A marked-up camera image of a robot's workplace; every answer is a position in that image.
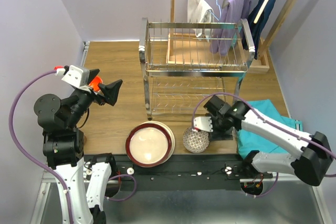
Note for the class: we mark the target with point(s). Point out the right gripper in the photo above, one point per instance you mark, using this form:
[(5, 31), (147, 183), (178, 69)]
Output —
[(216, 135)]

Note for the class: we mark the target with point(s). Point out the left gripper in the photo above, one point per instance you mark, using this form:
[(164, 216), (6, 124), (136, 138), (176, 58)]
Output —
[(94, 95)]

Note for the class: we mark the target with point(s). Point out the metal two-tier dish rack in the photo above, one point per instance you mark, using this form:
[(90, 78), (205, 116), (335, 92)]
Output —
[(181, 63)]

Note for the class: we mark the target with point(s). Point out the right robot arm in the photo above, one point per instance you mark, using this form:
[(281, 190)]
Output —
[(307, 156)]

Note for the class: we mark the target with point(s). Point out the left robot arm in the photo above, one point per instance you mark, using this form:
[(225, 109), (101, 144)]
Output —
[(64, 141)]

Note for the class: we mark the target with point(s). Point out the wooden clothes rack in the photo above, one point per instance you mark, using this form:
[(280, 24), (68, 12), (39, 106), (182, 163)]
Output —
[(263, 46)]

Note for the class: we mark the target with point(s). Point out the orange bowl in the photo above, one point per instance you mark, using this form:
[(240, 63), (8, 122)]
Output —
[(94, 84)]

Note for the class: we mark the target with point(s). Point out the patterned small bowl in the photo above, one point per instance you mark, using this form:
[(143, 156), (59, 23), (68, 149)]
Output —
[(195, 141)]

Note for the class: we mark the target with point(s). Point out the teal cloth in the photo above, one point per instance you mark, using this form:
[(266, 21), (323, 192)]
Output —
[(260, 136)]

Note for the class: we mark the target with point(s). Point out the steel cup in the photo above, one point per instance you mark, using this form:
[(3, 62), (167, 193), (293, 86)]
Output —
[(84, 139)]

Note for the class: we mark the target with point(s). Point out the red rimmed white plate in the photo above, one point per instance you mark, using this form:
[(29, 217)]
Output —
[(150, 144)]

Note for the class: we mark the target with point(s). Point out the lavender towel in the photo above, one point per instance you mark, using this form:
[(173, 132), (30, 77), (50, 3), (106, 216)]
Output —
[(232, 13)]

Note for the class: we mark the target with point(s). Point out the navy blue garment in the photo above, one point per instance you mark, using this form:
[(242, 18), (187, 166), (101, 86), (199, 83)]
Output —
[(256, 28)]

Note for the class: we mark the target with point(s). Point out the white cloth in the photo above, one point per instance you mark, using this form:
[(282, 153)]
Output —
[(199, 11)]

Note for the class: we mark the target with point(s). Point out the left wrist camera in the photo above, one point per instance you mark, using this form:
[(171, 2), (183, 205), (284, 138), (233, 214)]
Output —
[(75, 76)]

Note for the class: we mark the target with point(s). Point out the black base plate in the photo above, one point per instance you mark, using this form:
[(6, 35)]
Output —
[(190, 172)]

